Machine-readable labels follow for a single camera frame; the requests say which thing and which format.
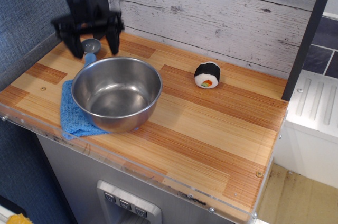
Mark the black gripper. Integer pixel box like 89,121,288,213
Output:
51,0,124,59

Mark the blue handled grey scoop spoon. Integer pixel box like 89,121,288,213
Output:
81,38,101,67

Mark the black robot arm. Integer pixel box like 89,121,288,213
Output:
51,0,124,58

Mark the blue microfibre cloth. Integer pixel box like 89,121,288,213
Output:
60,80,139,141

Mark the stainless steel bowl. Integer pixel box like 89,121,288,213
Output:
71,57,163,133

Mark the plush sushi roll toy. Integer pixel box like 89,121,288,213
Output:
194,61,221,89

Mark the silver dispenser button panel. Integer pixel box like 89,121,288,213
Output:
97,180,162,223

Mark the yellow black object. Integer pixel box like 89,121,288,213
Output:
6,214,33,224

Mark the white ribbed cabinet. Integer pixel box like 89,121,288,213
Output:
274,70,337,187

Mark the dark grey right post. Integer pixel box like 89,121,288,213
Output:
282,0,328,101

